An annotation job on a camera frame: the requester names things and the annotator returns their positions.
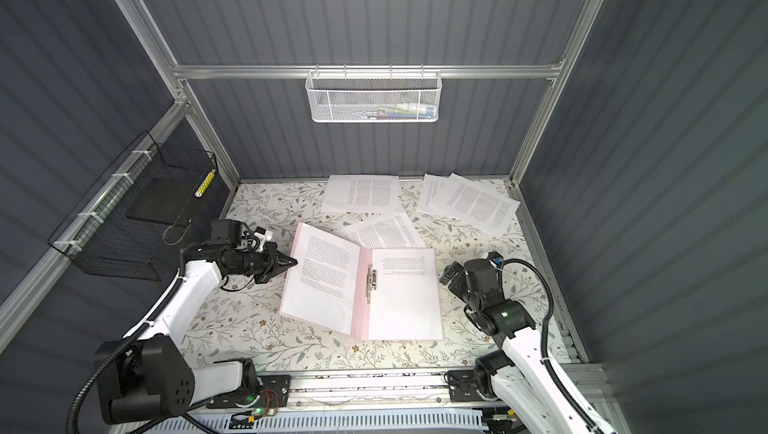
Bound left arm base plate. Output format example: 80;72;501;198
205;375;291;411

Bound pink paper folder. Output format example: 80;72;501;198
278;221;445;342

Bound aluminium front rail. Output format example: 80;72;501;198
119;364;607;417

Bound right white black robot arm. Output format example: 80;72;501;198
440;251;616;433

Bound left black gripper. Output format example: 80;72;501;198
232;243;296;284

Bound metal folder clip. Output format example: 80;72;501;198
365;262;377;304

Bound black flat pad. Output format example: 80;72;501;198
126;178;203;227

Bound printed sheet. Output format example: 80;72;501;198
279;223;361;335
417;174;447;216
321;175;400;214
432;173;519;238
367;248;443;341

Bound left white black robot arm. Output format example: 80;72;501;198
80;219;298;425

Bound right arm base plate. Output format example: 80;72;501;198
443;369;497;403

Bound yellow marker pen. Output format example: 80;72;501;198
194;168;217;198

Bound black wire basket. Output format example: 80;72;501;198
48;137;219;281

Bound white sheet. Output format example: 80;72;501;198
334;210;426;248

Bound markers in white basket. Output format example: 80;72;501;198
348;102;438;120

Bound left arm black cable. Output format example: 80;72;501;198
65;235;229;434

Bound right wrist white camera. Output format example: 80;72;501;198
486;251;504;266

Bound white wire mesh basket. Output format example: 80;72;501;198
305;72;443;123

